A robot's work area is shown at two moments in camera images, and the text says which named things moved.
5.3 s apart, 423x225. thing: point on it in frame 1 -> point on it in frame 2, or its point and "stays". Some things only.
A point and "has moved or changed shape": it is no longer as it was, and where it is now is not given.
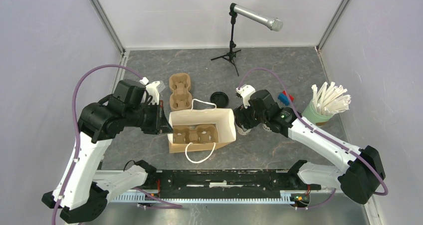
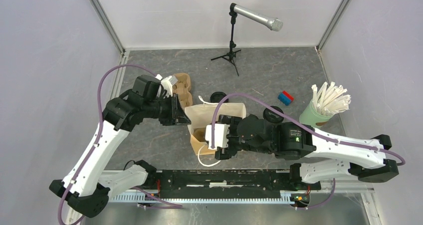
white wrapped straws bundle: x=330 y=100 stays
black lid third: x=220 y=99 stays
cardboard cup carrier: x=180 y=98 stays
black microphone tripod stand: x=230 y=56 stays
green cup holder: x=309 y=112 stays
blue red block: x=283 y=97 stays
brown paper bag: x=225 y=118 has moved or changed shape
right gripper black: x=241 y=112 -> x=230 y=151
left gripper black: x=161 y=124 -> x=177 y=115
